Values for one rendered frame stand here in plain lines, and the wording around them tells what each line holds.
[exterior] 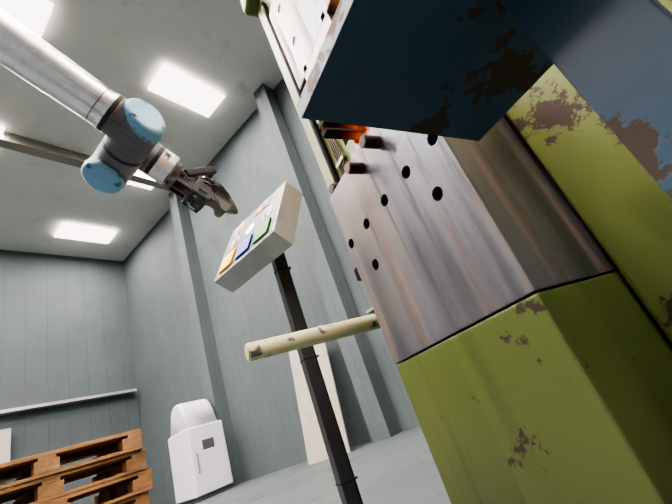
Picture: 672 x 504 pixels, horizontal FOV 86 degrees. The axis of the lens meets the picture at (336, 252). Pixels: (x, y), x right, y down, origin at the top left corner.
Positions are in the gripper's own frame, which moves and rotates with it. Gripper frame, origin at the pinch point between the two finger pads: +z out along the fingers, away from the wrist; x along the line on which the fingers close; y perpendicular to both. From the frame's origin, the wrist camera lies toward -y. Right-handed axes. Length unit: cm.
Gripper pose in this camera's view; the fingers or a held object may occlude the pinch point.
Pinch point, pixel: (234, 209)
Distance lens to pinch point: 117.3
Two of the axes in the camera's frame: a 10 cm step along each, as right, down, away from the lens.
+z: 7.1, 5.3, 4.6
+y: -0.3, 6.9, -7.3
